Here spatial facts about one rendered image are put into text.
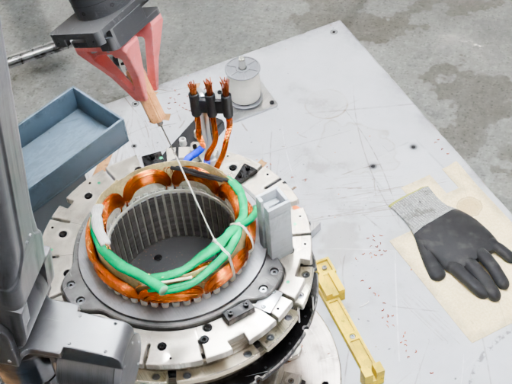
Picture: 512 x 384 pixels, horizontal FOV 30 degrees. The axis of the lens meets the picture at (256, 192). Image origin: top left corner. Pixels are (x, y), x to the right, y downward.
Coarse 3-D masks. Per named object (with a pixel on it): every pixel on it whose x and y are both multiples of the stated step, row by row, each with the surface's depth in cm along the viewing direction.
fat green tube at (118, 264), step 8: (96, 240) 105; (104, 248) 104; (104, 256) 103; (112, 256) 103; (112, 264) 102; (120, 264) 102; (128, 264) 102; (120, 272) 102; (128, 272) 101; (136, 272) 101; (144, 272) 101; (144, 280) 100; (152, 280) 100; (152, 288) 99; (160, 288) 99
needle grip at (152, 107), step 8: (128, 72) 92; (144, 72) 92; (152, 88) 93; (152, 96) 93; (144, 104) 93; (152, 104) 94; (160, 104) 94; (152, 112) 94; (160, 112) 94; (152, 120) 94; (160, 120) 95
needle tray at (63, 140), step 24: (72, 96) 136; (24, 120) 131; (48, 120) 134; (72, 120) 136; (96, 120) 136; (120, 120) 130; (24, 144) 133; (48, 144) 133; (72, 144) 133; (96, 144) 128; (120, 144) 132; (48, 168) 130; (72, 168) 127; (48, 192) 126; (48, 216) 130
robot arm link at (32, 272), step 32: (0, 32) 57; (0, 64) 58; (0, 96) 59; (0, 128) 60; (0, 160) 62; (0, 192) 64; (0, 224) 66; (32, 224) 72; (0, 256) 69; (32, 256) 73; (0, 288) 71; (32, 288) 76; (0, 320) 74; (32, 320) 76
